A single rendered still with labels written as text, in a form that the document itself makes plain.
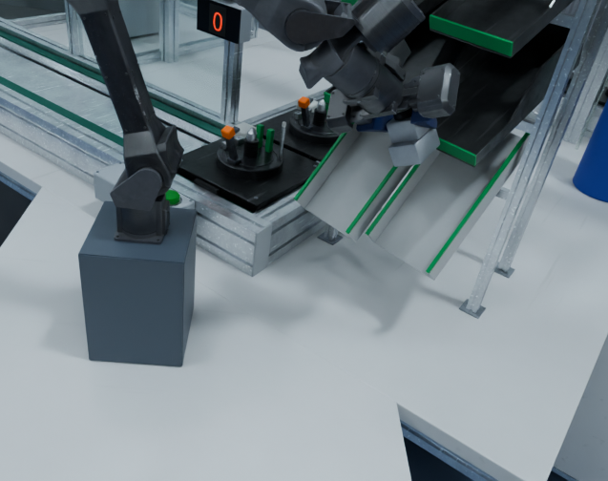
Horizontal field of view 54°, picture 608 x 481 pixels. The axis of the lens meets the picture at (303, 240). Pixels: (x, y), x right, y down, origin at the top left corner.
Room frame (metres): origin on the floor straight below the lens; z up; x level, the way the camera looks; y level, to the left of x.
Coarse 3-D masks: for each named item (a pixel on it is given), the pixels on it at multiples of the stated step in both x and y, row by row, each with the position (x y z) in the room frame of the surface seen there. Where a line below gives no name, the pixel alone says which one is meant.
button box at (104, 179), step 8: (104, 168) 1.01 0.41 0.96; (112, 168) 1.02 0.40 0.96; (120, 168) 1.02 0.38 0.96; (96, 176) 0.99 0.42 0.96; (104, 176) 0.99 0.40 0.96; (112, 176) 0.99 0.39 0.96; (96, 184) 0.99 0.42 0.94; (104, 184) 0.98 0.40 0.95; (112, 184) 0.97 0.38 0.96; (96, 192) 0.99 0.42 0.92; (104, 192) 0.98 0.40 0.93; (104, 200) 0.98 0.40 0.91; (112, 200) 0.97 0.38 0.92; (184, 200) 0.94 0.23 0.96; (192, 200) 0.95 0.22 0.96; (192, 208) 0.94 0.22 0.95
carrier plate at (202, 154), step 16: (208, 144) 1.17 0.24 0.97; (192, 160) 1.08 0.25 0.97; (208, 160) 1.10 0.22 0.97; (288, 160) 1.15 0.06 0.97; (304, 160) 1.17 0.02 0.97; (192, 176) 1.03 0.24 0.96; (208, 176) 1.03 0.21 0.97; (224, 176) 1.04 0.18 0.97; (288, 176) 1.08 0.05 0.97; (304, 176) 1.10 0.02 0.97; (224, 192) 0.99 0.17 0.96; (240, 192) 0.99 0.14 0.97; (256, 192) 1.00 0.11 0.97; (272, 192) 1.01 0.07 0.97; (288, 192) 1.03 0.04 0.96; (256, 208) 0.95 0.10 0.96
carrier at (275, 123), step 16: (288, 112) 1.42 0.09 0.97; (320, 112) 1.32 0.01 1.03; (272, 128) 1.31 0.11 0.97; (288, 128) 1.32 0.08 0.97; (304, 128) 1.28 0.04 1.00; (320, 128) 1.31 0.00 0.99; (288, 144) 1.23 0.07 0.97; (304, 144) 1.25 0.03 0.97; (320, 144) 1.26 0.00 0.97; (320, 160) 1.18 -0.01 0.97
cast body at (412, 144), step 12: (408, 108) 0.77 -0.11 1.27; (396, 120) 0.76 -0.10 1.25; (408, 120) 0.75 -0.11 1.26; (396, 132) 0.76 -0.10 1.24; (408, 132) 0.75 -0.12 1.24; (420, 132) 0.75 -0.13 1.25; (432, 132) 0.77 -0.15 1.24; (396, 144) 0.75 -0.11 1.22; (408, 144) 0.74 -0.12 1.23; (420, 144) 0.74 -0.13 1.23; (432, 144) 0.76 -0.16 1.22; (396, 156) 0.74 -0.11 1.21; (408, 156) 0.73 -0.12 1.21; (420, 156) 0.73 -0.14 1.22
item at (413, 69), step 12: (444, 0) 1.11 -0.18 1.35; (420, 24) 1.12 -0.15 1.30; (408, 36) 1.10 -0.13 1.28; (420, 36) 1.09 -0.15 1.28; (432, 36) 1.09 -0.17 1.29; (444, 36) 1.08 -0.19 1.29; (420, 48) 1.06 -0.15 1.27; (432, 48) 1.05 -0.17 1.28; (444, 48) 0.95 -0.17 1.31; (456, 48) 0.98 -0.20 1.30; (408, 60) 1.03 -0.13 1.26; (420, 60) 1.03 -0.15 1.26; (432, 60) 1.02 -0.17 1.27; (444, 60) 0.96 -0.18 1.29; (408, 72) 1.00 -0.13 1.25; (420, 72) 1.00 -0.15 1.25
